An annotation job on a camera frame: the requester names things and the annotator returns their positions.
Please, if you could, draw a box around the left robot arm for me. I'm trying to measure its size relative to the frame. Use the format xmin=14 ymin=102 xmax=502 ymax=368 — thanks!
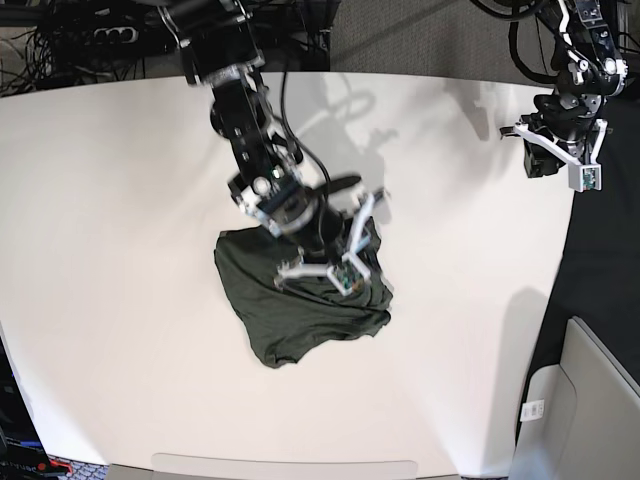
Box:
xmin=501 ymin=1 xmax=628 ymax=190

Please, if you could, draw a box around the black box with orange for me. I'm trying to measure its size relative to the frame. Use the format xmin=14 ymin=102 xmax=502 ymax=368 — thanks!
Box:
xmin=1 ymin=348 xmax=73 ymax=479

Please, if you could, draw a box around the black aluminium frame rail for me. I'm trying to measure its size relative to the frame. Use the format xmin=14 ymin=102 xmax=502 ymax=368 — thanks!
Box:
xmin=294 ymin=1 xmax=333 ymax=72

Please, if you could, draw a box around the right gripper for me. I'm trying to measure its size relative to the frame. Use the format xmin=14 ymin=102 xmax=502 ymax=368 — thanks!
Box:
xmin=289 ymin=199 xmax=353 ymax=264

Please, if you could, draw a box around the green long-sleeve shirt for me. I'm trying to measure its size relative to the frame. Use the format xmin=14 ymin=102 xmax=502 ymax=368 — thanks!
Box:
xmin=213 ymin=220 xmax=393 ymax=369

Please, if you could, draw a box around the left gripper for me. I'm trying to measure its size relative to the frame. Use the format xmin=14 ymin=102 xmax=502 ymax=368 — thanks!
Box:
xmin=519 ymin=102 xmax=600 ymax=178

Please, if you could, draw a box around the grey plastic bin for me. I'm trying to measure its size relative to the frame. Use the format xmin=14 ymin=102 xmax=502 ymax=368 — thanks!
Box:
xmin=508 ymin=317 xmax=639 ymax=480

